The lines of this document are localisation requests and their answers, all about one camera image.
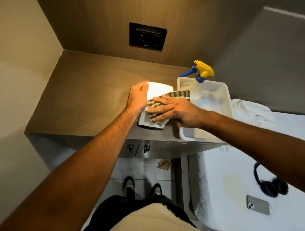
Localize person's left hand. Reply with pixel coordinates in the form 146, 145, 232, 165
125, 81, 150, 116

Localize person's right hand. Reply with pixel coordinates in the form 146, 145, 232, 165
146, 94, 210, 129

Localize striped grey cleaning cloth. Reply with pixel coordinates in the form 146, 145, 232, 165
146, 90, 190, 125

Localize white lit table lamp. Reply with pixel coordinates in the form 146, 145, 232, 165
137, 82, 174, 130

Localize person's left forearm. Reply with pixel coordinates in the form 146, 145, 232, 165
0, 108, 141, 231

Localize person's right forearm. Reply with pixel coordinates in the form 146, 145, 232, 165
203, 111, 305, 200

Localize wooden bedside cabinet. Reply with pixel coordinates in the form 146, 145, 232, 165
24, 49, 230, 160

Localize white plastic tub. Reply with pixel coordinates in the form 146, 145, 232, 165
177, 77, 234, 144

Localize yellow blue spray bottle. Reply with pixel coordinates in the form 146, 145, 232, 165
178, 59, 214, 101

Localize crumpled brown paper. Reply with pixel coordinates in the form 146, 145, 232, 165
156, 159, 173, 171

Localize person's right black white shoe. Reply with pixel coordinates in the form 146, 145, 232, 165
151, 183, 163, 198

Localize person's black white shoe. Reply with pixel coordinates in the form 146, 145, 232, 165
122, 176, 136, 200
151, 183, 163, 198

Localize white crumpled towel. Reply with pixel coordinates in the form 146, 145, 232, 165
230, 99, 275, 122

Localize person's left black white shoe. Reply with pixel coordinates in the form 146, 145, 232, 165
122, 176, 136, 200

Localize bed with white sheet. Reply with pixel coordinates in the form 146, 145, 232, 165
180, 99, 305, 231

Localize person's beige shirt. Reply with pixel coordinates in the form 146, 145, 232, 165
109, 202, 200, 231

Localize person's black trousers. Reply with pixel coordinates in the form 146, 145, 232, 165
83, 194, 197, 231

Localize dark blue headphones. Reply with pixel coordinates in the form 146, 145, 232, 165
253, 162, 289, 198

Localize grey smartphone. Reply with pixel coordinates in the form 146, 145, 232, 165
246, 195, 271, 215

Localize black wall socket panel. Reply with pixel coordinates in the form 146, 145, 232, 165
129, 22, 168, 51

